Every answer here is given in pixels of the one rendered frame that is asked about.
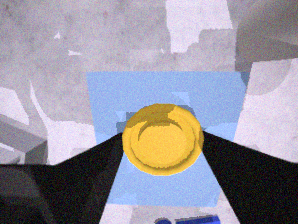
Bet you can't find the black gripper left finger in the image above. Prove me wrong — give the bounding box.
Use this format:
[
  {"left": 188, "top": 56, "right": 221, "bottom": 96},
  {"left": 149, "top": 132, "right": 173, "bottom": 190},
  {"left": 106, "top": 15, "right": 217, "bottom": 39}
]
[{"left": 0, "top": 132, "right": 124, "bottom": 224}]

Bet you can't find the yellow round plate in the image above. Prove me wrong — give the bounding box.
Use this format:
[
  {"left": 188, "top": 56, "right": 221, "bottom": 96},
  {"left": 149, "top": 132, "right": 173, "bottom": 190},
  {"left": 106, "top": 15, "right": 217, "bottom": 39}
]
[{"left": 122, "top": 103, "right": 204, "bottom": 176}]

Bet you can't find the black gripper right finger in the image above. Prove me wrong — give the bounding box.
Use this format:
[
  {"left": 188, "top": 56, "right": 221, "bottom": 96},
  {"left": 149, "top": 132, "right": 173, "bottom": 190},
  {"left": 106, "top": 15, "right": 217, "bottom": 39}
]
[{"left": 202, "top": 131, "right": 298, "bottom": 224}]

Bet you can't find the light blue flat mat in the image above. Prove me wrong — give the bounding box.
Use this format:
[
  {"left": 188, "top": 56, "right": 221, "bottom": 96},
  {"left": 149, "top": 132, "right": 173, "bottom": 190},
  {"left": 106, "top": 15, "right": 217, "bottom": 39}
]
[{"left": 86, "top": 71, "right": 250, "bottom": 207}]

